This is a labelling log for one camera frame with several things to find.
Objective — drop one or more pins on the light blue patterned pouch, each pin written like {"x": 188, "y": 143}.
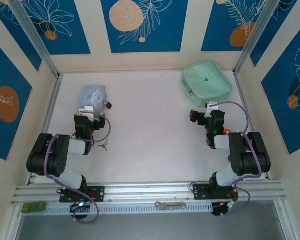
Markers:
{"x": 92, "y": 96}

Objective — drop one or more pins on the silver key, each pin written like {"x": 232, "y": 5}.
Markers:
{"x": 104, "y": 146}

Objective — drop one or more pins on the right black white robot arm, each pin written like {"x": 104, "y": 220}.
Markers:
{"x": 255, "y": 155}

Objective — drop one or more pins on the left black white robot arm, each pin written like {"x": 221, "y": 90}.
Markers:
{"x": 43, "y": 155}

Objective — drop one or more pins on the mint green zip pouch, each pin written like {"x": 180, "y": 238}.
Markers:
{"x": 207, "y": 80}

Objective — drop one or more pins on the black base controller box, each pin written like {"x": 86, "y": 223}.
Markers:
{"x": 218, "y": 210}
{"x": 73, "y": 208}

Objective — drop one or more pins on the green circuit board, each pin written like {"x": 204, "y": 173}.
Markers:
{"x": 34, "y": 207}

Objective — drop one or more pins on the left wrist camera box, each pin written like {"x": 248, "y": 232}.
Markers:
{"x": 87, "y": 109}

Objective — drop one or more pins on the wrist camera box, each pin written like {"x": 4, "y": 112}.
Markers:
{"x": 211, "y": 105}
{"x": 87, "y": 109}

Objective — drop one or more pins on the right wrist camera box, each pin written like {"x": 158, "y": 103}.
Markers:
{"x": 211, "y": 105}

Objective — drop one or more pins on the aluminium side rail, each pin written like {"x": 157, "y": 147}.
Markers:
{"x": 245, "y": 100}
{"x": 48, "y": 117}

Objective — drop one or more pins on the aluminium cross rail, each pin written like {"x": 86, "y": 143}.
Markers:
{"x": 150, "y": 191}

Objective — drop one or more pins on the silver metal latch bracket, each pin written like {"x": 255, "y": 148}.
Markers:
{"x": 170, "y": 205}

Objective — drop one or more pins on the aluminium frame post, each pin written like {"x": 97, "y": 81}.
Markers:
{"x": 255, "y": 35}
{"x": 32, "y": 35}

